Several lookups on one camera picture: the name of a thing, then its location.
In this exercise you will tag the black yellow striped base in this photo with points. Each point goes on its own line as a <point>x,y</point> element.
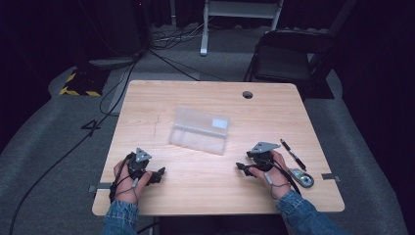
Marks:
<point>83,83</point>

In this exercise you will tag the clear plastic pencil case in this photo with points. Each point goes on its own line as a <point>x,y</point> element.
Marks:
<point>199,130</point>

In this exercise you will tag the black folding chair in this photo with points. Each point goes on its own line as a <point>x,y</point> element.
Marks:
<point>287,62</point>

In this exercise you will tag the person's left hand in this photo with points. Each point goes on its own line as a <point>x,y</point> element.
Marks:
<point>127,186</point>

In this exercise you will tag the white metal stand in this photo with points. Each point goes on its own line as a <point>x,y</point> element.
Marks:
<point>238,9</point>

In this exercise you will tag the person's right hand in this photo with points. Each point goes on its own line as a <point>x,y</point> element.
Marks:
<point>275,178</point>

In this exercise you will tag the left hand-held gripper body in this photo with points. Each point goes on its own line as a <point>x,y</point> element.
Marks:
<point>140,163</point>

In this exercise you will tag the grey tape strip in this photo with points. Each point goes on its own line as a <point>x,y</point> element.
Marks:
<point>330,177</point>
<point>99,187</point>

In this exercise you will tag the black pen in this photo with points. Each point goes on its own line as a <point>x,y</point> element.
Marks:
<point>293,155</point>

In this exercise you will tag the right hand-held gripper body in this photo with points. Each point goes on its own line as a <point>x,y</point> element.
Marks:
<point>261,153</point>

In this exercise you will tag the grey oval correction tape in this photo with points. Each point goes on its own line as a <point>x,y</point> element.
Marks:
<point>301,178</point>

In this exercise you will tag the grey flat stand foot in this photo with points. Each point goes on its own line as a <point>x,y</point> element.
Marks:
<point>114,61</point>

